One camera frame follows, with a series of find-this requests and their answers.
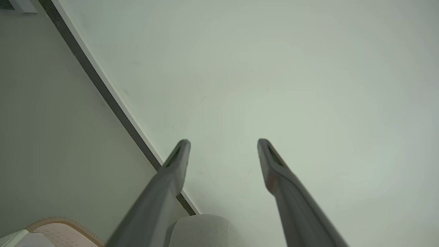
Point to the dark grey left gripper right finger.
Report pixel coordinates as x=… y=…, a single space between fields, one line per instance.
x=295 y=206

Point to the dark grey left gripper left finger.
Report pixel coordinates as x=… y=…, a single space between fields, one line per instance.
x=154 y=206

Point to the white perforated laundry basket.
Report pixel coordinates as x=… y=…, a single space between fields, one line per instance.
x=61 y=236

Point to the grey fabric sofa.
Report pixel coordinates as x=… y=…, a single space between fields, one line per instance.
x=205 y=233

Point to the black and white baseboard strip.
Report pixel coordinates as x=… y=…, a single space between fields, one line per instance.
x=107 y=90

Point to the white wall outlet box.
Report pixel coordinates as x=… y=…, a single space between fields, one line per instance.
x=24 y=6

